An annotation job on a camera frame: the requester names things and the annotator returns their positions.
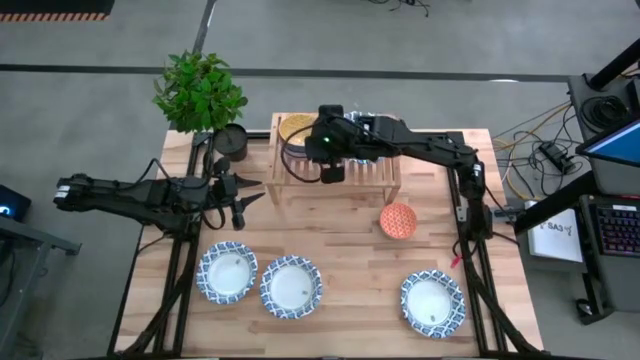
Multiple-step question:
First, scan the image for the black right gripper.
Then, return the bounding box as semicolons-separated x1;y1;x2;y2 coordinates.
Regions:
303;103;361;185

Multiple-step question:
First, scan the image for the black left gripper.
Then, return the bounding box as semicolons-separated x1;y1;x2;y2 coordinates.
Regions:
202;157;267;232

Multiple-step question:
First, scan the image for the yellow and blue ceramic bowl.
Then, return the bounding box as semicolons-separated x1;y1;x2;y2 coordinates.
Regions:
277;113;321;154

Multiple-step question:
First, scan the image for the orange and blue ceramic bowl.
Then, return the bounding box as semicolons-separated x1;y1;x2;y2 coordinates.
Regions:
379;202;418;241

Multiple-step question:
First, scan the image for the slatted wooden shelf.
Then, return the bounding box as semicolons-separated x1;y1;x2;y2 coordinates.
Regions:
264;112;403;206

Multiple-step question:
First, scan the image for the green plant in black pot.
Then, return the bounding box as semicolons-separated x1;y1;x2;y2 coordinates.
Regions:
152;48;250;163

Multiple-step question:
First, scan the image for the grey metal stand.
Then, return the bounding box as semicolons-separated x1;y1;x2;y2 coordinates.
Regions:
0;214;82;360

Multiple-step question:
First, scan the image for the black power adapter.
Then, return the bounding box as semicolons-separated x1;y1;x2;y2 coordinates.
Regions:
538;141;576;175

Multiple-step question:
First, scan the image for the black box with blue light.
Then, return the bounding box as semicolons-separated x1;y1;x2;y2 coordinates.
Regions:
0;184;32;222

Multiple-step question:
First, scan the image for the white paper sheet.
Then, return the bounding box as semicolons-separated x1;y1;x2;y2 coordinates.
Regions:
526;199;585;265

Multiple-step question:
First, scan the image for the dark grey side table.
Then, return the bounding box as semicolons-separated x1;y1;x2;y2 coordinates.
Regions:
567;73;640;146

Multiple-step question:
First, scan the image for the black mat hazard striped edge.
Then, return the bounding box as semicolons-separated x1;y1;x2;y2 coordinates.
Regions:
0;0;116;24

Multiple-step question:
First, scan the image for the monitor with blue screen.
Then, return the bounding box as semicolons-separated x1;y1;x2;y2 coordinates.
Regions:
574;118;640;169

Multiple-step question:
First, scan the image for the black stand pole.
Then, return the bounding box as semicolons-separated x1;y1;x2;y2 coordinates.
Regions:
587;37;640;91

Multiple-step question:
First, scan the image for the black backlit keyboard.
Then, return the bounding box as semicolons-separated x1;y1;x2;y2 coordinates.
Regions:
593;202;640;259

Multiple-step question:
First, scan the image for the dark grey equipment cart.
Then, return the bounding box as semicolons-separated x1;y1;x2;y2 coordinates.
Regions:
514;164;640;326

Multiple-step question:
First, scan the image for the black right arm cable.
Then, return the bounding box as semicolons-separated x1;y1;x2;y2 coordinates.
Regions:
279;122;326;185

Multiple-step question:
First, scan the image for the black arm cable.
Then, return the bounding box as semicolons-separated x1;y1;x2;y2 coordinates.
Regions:
279;122;326;185
132;157;227;232

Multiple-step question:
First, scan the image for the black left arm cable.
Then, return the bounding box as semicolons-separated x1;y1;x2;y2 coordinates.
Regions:
132;157;227;232

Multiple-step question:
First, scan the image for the black floor cable tangle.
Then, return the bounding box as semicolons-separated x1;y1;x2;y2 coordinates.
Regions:
494;102;591;201

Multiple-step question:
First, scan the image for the yellow floor cable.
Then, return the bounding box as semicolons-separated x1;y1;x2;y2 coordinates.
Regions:
492;102;574;201

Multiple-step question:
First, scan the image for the coiled black cable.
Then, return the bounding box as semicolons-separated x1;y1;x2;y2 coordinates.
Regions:
579;94;632;132

